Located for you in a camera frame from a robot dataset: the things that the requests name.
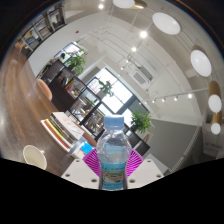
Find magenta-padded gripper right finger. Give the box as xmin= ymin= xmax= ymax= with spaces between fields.
xmin=125 ymin=148 xmax=166 ymax=190

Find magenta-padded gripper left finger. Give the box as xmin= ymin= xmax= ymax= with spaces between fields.
xmin=60 ymin=148 xmax=103 ymax=190

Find clear blue-capped water bottle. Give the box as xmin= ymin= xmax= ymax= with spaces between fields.
xmin=95 ymin=114 xmax=133 ymax=191

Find low pile of magazines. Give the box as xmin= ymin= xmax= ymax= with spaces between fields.
xmin=70 ymin=139 xmax=96 ymax=160

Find tall stack of books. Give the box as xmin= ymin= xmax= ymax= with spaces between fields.
xmin=40 ymin=111 xmax=86 ymax=153

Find cream paper cup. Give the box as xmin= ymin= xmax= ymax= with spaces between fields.
xmin=22 ymin=144 xmax=48 ymax=171

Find large potted green plant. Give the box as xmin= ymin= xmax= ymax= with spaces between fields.
xmin=130 ymin=109 xmax=154 ymax=134

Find low black shelf unit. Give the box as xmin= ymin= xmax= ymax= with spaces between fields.
xmin=39 ymin=58 xmax=151 ymax=158

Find small potted green plant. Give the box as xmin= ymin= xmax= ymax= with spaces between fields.
xmin=98 ymin=79 xmax=114 ymax=98

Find orange chairs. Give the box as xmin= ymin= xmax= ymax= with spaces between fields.
xmin=14 ymin=41 xmax=98 ymax=148

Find white ceiling air conditioner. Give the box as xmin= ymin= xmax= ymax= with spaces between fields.
xmin=130 ymin=66 xmax=154 ymax=86

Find bushy potted green plant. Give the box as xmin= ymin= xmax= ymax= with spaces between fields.
xmin=63 ymin=49 xmax=88 ymax=76

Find person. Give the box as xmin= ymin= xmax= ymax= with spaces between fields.
xmin=57 ymin=51 xmax=69 ymax=64

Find small ceiling spotlights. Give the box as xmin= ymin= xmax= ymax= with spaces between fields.
xmin=98 ymin=3 xmax=194 ymax=104

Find round white ceiling lamps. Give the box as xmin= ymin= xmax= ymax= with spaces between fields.
xmin=112 ymin=0 xmax=224 ymax=136

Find tall wall bookshelf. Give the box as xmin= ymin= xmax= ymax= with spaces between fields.
xmin=18 ymin=1 xmax=68 ymax=53

